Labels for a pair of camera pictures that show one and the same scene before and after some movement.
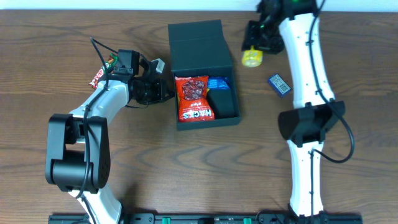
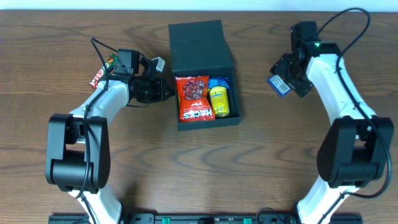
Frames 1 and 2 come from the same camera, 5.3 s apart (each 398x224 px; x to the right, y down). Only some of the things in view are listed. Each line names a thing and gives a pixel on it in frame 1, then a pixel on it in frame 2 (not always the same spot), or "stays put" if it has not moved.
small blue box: (277, 82) stays put
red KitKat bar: (111, 62) stays put
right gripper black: (253, 40) → (286, 71)
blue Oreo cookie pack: (218, 83) stays put
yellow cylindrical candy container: (252, 58) → (220, 100)
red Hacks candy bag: (192, 96) stays put
